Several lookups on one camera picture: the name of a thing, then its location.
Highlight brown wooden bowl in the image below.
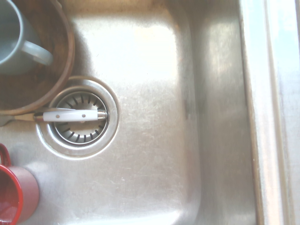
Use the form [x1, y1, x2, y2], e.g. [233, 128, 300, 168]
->
[0, 0, 75, 115]

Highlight stainless steel double sink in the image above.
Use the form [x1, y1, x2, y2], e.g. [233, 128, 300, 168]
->
[0, 0, 300, 225]

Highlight red mug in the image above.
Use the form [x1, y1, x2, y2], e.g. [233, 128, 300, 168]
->
[0, 143, 40, 225]

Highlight grey-blue ceramic mug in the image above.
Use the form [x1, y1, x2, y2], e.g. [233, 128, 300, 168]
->
[0, 0, 54, 75]

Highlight metal sink drain strainer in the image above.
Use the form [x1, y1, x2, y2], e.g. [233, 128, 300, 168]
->
[36, 76, 119, 160]

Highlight white-handled metal utensil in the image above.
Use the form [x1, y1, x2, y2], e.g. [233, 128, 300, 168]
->
[0, 106, 109, 127]

